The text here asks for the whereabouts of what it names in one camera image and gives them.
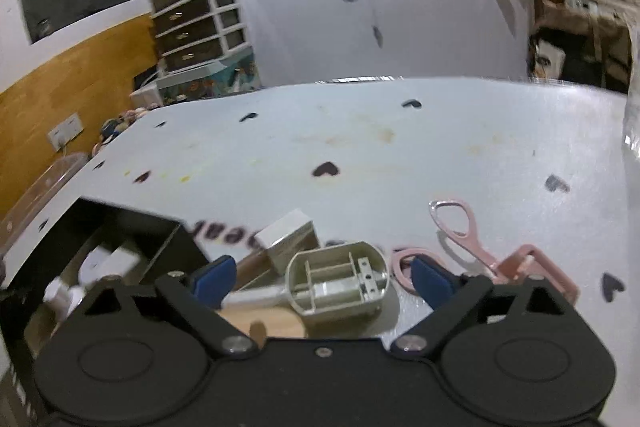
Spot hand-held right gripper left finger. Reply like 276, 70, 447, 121
82, 255, 258, 358

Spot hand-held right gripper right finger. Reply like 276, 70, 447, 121
390, 256, 583, 360

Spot black box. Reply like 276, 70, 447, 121
0, 197, 216, 358

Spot grey plastic shell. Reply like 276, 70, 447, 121
285, 241, 391, 318

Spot white round disc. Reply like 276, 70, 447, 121
80, 242, 141, 283

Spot white ridged cap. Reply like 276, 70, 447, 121
42, 277, 88, 320

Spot small grey block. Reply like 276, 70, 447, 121
254, 208, 321, 275

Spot pile of plush toys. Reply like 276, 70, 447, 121
92, 104, 161, 148

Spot clear storage bin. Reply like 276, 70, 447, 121
0, 152, 88, 253

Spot floral print cabinet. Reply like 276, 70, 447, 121
155, 52, 261, 105

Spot white drawer unit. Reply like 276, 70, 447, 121
150, 0, 248, 70

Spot clear water bottle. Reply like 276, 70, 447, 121
620, 92, 640, 158

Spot black bag with face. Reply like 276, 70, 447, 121
527, 29, 568, 80

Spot pink handled scissors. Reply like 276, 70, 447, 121
391, 199, 580, 304

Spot white wall outlet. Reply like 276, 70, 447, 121
47, 113, 83, 152

